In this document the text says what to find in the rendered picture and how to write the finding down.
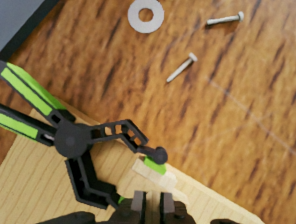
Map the small grey nail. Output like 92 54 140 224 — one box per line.
206 12 243 25
167 53 197 82

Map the grey flat washer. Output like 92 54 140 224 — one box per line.
128 0 164 33

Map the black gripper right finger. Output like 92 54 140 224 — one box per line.
159 192 241 224

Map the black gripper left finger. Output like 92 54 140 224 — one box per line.
35 190 146 224

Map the black and green spring clamp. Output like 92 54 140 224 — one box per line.
0 60 168 210

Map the pale wooden board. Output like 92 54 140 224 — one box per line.
0 96 264 224

